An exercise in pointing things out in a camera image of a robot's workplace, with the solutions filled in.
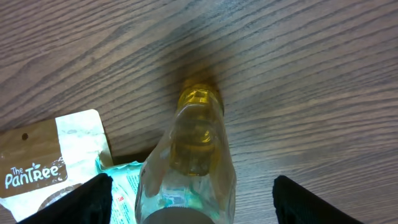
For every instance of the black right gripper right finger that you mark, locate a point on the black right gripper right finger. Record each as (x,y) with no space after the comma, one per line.
(295,204)

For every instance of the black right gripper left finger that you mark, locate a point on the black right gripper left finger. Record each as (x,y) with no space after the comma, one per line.
(90,203)

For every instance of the teal white snack packet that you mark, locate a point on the teal white snack packet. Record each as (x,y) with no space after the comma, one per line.
(124,190)

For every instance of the brown snack packet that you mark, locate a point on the brown snack packet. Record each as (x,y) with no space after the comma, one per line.
(42,162)

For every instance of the silver round ball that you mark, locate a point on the silver round ball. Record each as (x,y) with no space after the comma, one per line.
(189,177)

